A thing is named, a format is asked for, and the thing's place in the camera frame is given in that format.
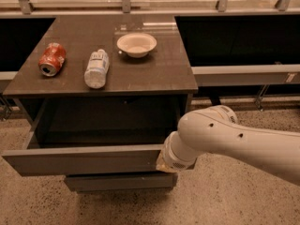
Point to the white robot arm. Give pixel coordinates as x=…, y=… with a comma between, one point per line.
x=216, y=130

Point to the taped gripper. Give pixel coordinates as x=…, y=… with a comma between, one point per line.
x=173, y=159

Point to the dark grey cabinet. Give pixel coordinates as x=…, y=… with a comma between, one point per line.
x=164, y=72

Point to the grey window ledge bench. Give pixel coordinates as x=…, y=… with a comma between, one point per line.
x=262, y=75

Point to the red crushed soda can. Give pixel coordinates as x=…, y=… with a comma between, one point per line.
x=52, y=59

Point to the grey drawer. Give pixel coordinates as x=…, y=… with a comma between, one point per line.
x=120, y=181
x=74, y=137

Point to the clear plastic water bottle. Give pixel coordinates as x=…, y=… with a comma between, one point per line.
x=97, y=69

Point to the white bowl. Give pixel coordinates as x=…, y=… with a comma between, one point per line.
x=136, y=45

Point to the grey top drawer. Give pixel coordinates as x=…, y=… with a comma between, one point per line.
x=74, y=137

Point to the grey lower drawer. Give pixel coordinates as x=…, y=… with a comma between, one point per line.
x=120, y=181

